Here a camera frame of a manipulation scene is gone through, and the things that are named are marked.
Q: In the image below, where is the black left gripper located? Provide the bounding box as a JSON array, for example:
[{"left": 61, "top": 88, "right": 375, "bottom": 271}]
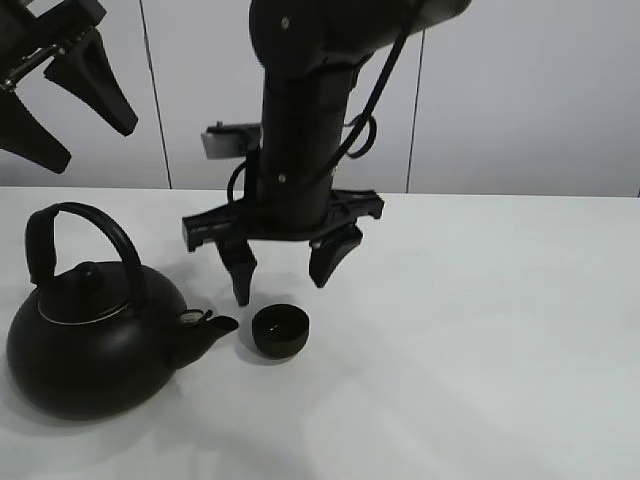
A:
[{"left": 1, "top": 1, "right": 138, "bottom": 174}]

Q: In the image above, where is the black round tea kettle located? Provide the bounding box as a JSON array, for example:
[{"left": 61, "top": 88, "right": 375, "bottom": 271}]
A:
[{"left": 6, "top": 202, "right": 239, "bottom": 421}]

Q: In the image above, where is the small black teacup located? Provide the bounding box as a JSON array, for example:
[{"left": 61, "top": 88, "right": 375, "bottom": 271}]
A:
[{"left": 251, "top": 304, "right": 310, "bottom": 360}]

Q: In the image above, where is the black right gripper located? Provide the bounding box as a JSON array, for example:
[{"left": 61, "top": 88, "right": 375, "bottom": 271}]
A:
[{"left": 182, "top": 190, "right": 385, "bottom": 306}]

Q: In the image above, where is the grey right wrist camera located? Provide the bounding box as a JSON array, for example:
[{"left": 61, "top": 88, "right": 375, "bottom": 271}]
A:
[{"left": 201, "top": 122, "right": 262, "bottom": 160}]

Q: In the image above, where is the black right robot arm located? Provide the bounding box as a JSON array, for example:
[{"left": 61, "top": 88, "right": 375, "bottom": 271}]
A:
[{"left": 183, "top": 0, "right": 467, "bottom": 306}]

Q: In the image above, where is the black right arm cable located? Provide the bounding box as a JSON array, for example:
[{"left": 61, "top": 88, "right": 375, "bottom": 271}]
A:
[{"left": 226, "top": 18, "right": 415, "bottom": 203}]

